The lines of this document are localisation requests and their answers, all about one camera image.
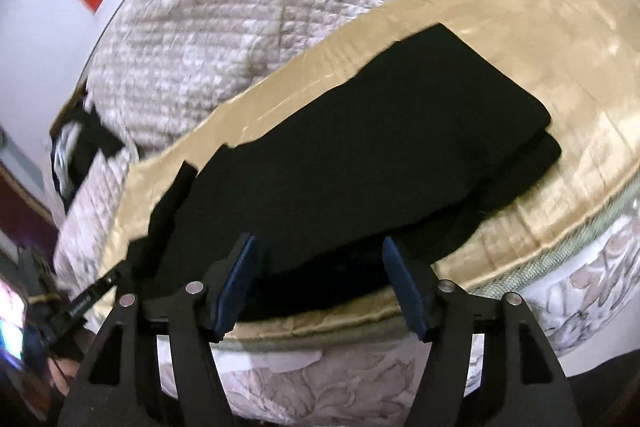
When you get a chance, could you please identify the black pants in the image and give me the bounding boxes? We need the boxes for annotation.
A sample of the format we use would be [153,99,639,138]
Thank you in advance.
[128,25,561,322]

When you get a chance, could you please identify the black and grey clothes pile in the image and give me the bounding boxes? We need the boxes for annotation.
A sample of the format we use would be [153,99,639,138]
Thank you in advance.
[51,102,124,211]

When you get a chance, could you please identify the gold satin bed cover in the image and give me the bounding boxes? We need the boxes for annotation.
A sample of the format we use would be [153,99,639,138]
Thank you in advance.
[101,0,639,351]

